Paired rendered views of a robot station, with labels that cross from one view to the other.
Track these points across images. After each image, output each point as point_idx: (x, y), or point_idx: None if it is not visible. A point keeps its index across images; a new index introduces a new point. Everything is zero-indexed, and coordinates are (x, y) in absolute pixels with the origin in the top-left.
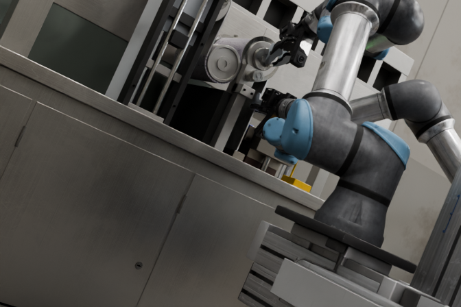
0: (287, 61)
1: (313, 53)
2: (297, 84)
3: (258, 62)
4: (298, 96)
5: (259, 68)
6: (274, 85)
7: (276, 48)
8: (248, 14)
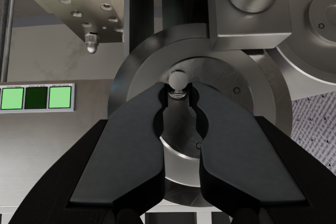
0: (112, 137)
1: (16, 209)
2: (24, 147)
3: (224, 76)
4: (14, 131)
5: (205, 59)
6: (65, 126)
7: (319, 188)
8: (158, 206)
